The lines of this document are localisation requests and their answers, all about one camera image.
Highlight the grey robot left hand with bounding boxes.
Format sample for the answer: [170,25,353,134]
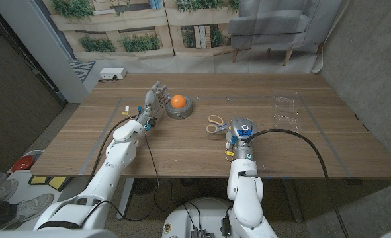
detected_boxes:
[135,81,170,130]

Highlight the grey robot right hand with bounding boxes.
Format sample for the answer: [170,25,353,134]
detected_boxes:
[224,116,259,161]

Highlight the grey scissors with yellow handles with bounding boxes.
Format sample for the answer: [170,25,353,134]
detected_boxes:
[205,114,231,135]

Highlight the clear plastic clamshell container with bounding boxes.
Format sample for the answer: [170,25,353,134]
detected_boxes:
[273,95,304,133]

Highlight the orange fruit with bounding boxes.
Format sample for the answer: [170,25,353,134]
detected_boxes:
[170,95,187,110]

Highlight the white power strip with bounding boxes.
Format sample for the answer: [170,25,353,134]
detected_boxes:
[99,67,128,81]

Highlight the printed room backdrop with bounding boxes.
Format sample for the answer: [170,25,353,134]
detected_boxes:
[42,0,345,75]

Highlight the black floor fan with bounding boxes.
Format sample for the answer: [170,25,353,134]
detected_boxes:
[132,178,158,196]

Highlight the black adapter box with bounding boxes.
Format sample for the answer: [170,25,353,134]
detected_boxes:
[220,217,232,237]

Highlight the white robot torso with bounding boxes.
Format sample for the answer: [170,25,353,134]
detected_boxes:
[161,197,245,238]

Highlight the white table leg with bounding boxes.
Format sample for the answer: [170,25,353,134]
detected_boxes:
[116,177,136,220]

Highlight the yellow and black floor item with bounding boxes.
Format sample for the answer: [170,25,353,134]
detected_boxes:
[28,175,67,192]

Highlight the red bowl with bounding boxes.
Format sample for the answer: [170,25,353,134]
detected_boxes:
[11,155,36,173]

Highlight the grey sneaker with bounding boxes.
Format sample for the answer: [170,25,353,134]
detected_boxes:
[0,170,19,202]
[0,193,55,231]

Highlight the grey duct tape roll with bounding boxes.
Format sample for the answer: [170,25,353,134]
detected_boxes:
[165,97,194,120]

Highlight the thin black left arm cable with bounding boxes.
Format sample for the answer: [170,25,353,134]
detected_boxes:
[81,131,160,229]

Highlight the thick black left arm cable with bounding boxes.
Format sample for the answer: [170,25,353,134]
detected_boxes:
[91,115,137,181]

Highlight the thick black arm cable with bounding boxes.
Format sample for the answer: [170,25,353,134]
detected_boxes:
[91,115,137,181]
[244,128,352,238]

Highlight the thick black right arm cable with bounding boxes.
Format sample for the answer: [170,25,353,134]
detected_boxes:
[244,128,352,238]

